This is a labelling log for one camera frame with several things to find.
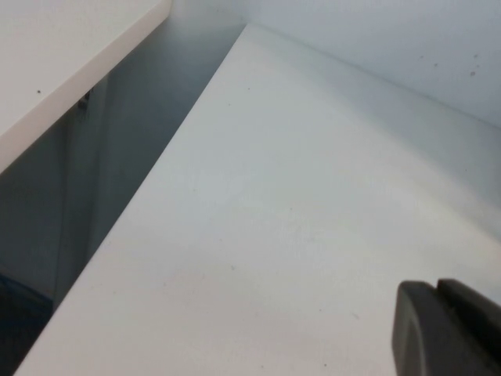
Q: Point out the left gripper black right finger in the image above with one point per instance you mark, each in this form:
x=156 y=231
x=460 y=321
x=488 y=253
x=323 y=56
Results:
x=477 y=309

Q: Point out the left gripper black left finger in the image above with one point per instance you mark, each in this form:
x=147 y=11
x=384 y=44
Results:
x=422 y=337

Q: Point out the white side table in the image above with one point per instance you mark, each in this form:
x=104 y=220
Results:
x=58 y=58

